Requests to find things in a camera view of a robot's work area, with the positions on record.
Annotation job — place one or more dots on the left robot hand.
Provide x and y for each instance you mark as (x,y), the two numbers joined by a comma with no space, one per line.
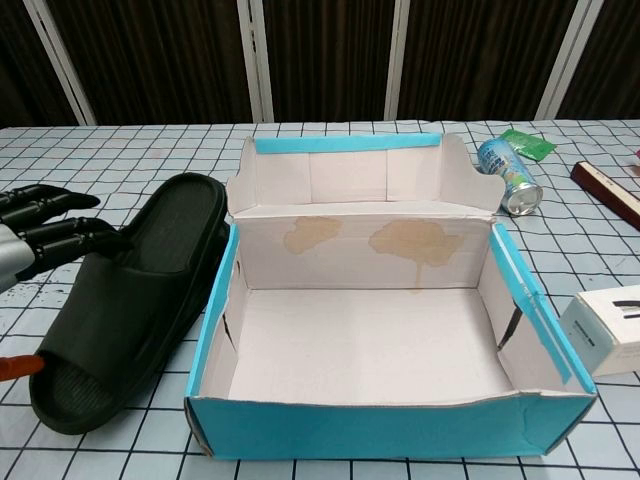
(50,235)

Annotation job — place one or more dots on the light blue shoe box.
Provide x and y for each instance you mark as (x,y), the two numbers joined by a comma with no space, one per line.
(360,345)

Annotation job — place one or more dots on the white stapler box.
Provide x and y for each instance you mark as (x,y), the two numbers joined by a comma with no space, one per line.
(600,335)

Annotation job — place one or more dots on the dark red long box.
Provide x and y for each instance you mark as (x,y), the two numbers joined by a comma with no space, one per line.
(610,192)

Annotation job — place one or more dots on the blue drink can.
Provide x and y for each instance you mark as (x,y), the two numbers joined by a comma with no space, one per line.
(505,170)

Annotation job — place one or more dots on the green sachet packet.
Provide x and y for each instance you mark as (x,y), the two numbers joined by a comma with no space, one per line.
(530,146)

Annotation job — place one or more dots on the white metal frame post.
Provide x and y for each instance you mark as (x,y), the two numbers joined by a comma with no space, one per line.
(61,65)
(256,60)
(397,60)
(569,60)

